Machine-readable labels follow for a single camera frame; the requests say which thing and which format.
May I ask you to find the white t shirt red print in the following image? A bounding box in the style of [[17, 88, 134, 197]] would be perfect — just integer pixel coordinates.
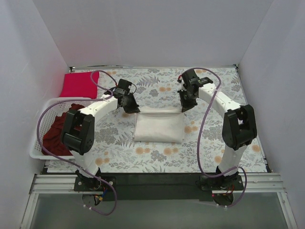
[[133, 106, 184, 143]]

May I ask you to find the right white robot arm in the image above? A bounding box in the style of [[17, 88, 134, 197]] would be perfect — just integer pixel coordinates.
[[177, 67, 257, 190]]

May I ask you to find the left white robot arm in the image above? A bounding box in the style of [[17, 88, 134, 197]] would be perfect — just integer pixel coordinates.
[[61, 79, 140, 191]]

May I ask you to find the folded pink t shirt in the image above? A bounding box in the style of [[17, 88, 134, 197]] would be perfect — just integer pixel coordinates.
[[59, 72, 99, 99]]

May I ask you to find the white plastic basket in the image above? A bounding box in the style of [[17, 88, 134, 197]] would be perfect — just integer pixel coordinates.
[[29, 97, 91, 160]]

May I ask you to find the dark red t shirt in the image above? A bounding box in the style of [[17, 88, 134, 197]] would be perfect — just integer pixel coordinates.
[[42, 112, 72, 156]]

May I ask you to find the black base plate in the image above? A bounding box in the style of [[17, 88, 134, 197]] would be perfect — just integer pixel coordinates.
[[73, 173, 244, 202]]

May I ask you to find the aluminium frame rail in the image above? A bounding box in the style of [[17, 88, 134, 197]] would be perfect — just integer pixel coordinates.
[[30, 173, 286, 194]]

